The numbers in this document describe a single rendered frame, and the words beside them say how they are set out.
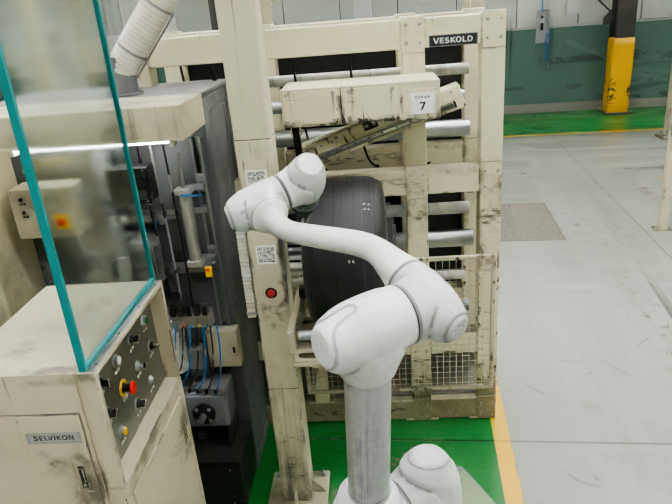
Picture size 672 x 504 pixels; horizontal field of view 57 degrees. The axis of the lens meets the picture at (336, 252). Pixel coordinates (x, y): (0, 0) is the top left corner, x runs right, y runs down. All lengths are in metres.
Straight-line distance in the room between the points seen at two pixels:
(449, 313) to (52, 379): 1.01
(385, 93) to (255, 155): 0.56
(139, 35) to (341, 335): 1.67
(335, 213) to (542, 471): 1.66
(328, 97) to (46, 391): 1.41
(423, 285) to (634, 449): 2.26
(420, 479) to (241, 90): 1.35
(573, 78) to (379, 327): 10.72
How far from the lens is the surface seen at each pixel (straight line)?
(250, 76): 2.16
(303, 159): 1.61
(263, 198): 1.58
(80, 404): 1.75
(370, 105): 2.40
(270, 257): 2.32
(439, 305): 1.25
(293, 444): 2.77
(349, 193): 2.18
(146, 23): 2.53
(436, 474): 1.65
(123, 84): 2.59
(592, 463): 3.26
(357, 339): 1.16
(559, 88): 11.72
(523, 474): 3.13
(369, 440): 1.39
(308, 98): 2.41
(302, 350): 2.37
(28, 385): 1.77
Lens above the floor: 2.08
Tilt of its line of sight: 22 degrees down
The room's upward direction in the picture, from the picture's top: 5 degrees counter-clockwise
